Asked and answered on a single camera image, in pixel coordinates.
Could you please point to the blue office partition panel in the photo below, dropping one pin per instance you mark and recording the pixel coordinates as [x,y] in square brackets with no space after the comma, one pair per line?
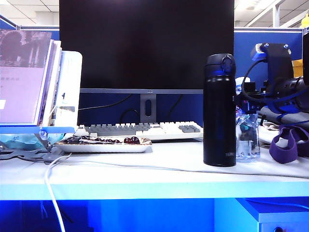
[243,53]
[7,24]

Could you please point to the yellow duck toy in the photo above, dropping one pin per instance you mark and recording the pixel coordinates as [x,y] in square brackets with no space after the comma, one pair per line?
[306,21]

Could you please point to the white thick book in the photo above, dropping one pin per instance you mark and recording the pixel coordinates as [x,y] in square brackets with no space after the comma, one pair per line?
[57,72]

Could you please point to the teal patterned pack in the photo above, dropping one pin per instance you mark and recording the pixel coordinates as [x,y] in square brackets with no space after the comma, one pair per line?
[17,142]

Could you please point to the grey laptop sleeve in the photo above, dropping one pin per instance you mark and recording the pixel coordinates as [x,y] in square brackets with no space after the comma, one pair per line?
[289,118]

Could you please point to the clear mineral water bottle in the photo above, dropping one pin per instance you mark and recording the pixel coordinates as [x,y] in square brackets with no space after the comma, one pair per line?
[248,147]

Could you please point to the white and grey keyboard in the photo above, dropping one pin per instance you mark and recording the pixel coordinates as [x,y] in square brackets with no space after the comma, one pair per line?
[169,128]

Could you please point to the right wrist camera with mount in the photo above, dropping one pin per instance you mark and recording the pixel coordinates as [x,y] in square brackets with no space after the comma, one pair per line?
[277,60]

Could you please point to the dark red cherry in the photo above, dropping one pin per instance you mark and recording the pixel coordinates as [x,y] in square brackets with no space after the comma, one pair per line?
[135,140]
[128,140]

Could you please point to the pink cover book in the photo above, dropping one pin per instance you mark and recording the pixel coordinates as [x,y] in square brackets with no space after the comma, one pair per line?
[21,96]

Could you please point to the white drawer cabinet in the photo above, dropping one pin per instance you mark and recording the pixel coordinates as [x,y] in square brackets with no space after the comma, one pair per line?
[277,217]

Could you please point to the yellow printed paper bag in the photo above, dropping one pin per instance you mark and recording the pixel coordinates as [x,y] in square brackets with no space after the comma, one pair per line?
[297,70]

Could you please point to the books on blue stand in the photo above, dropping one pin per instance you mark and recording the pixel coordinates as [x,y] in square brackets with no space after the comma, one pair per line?
[70,79]

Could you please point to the grey monitor stand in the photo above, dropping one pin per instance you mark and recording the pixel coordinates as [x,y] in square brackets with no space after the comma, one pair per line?
[142,108]

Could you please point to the black thermos flask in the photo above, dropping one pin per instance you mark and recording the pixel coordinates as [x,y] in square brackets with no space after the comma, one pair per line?
[219,108]

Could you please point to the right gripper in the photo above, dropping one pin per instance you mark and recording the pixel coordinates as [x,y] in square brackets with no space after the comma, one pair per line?
[268,96]

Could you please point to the white cloth bag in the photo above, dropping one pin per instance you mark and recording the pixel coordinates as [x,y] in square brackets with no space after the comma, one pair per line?
[265,135]

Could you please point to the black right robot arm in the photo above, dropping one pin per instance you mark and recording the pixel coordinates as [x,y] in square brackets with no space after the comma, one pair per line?
[289,84]

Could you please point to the black computer monitor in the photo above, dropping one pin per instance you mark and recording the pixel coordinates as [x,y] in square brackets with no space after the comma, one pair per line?
[144,43]

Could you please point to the white rectangular plate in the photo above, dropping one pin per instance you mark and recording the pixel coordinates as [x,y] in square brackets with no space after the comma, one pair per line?
[101,148]

